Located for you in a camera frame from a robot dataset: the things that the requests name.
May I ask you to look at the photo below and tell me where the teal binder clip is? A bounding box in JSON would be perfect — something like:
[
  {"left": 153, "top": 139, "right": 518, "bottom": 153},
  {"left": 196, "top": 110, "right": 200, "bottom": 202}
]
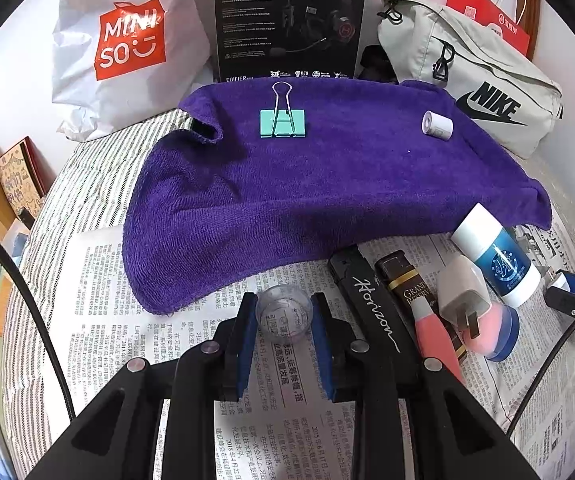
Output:
[{"left": 258, "top": 81, "right": 309, "bottom": 138}]

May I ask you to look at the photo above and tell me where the thin black cable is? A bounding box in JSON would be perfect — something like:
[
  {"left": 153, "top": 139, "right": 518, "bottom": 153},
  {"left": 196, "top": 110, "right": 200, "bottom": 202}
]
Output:
[{"left": 506, "top": 302, "right": 575, "bottom": 436}]

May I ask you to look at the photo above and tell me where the white plastic bag red logo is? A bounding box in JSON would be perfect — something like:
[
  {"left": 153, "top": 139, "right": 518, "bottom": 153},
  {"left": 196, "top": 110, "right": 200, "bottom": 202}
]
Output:
[{"left": 51, "top": 0, "right": 213, "bottom": 142}]

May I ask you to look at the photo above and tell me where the pink and white lighter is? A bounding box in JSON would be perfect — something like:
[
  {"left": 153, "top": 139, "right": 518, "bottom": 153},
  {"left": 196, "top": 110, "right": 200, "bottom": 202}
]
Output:
[{"left": 414, "top": 305, "right": 465, "bottom": 386}]

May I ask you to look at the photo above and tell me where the clear plastic cup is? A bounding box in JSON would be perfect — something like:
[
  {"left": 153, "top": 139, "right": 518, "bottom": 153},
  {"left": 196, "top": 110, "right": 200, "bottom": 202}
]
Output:
[{"left": 256, "top": 285, "right": 313, "bottom": 346}]

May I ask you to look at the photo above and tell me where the white bottle with blue label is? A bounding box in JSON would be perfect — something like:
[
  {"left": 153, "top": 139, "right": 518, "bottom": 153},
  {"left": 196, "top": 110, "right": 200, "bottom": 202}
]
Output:
[{"left": 450, "top": 203, "right": 541, "bottom": 308}]

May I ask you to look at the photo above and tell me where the grey waist bag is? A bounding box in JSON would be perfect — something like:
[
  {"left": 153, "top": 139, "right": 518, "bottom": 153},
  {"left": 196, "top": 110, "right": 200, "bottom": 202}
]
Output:
[{"left": 377, "top": 0, "right": 564, "bottom": 160}]

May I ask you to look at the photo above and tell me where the brown patterned book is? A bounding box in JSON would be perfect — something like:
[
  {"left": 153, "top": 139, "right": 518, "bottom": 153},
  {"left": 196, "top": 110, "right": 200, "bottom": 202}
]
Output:
[{"left": 0, "top": 136, "right": 50, "bottom": 221}]

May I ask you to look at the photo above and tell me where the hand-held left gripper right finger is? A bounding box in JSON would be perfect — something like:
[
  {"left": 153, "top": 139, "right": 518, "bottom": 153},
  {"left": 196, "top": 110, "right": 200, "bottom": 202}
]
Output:
[{"left": 310, "top": 292, "right": 541, "bottom": 480}]

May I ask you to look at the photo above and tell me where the white charger plug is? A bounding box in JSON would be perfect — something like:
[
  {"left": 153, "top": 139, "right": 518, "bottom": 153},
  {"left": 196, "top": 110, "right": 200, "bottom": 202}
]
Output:
[{"left": 438, "top": 255, "right": 492, "bottom": 341}]

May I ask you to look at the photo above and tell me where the newspaper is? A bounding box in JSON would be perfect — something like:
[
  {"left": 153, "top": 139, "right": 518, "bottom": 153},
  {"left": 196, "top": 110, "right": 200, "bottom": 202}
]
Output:
[{"left": 67, "top": 210, "right": 575, "bottom": 480}]

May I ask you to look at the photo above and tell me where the striped bed sheet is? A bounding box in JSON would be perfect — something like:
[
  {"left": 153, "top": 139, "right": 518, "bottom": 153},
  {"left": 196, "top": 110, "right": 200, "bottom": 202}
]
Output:
[{"left": 0, "top": 107, "right": 575, "bottom": 480}]

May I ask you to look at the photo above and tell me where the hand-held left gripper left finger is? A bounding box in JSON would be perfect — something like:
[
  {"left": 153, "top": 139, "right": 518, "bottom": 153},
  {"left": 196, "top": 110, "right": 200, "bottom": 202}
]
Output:
[{"left": 27, "top": 292, "right": 259, "bottom": 480}]

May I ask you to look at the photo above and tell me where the black headset box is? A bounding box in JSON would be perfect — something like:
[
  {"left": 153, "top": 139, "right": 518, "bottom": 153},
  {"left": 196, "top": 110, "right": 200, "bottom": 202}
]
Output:
[{"left": 212, "top": 0, "right": 369, "bottom": 83}]

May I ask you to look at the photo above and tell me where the pink and blue round container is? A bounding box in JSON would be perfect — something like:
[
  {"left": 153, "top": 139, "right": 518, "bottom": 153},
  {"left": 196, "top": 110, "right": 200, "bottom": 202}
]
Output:
[{"left": 460, "top": 302, "right": 521, "bottom": 363}]

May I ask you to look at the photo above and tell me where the small white roll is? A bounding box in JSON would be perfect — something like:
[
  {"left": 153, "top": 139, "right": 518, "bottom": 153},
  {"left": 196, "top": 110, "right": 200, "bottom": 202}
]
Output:
[{"left": 421, "top": 110, "right": 454, "bottom": 141}]

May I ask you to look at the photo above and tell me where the black lighter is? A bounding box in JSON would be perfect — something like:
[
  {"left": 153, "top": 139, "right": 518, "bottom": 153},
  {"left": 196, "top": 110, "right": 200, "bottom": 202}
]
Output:
[{"left": 328, "top": 249, "right": 418, "bottom": 377}]

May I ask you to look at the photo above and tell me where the purple towel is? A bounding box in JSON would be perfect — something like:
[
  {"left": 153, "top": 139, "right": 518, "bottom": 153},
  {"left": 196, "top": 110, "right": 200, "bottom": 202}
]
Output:
[{"left": 122, "top": 79, "right": 554, "bottom": 316}]

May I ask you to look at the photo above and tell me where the thick black cable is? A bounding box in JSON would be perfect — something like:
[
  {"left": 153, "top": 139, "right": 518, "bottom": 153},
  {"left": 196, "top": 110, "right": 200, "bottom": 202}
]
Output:
[{"left": 0, "top": 217, "right": 77, "bottom": 420}]

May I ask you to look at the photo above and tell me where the red paper bag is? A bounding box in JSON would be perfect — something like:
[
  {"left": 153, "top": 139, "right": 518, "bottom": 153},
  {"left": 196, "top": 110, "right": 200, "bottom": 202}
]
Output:
[{"left": 445, "top": 0, "right": 541, "bottom": 61}]

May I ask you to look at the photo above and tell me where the brown gold-label lighter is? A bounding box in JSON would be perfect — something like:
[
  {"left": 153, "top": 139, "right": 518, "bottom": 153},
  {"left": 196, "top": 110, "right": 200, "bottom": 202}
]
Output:
[{"left": 373, "top": 254, "right": 468, "bottom": 367}]

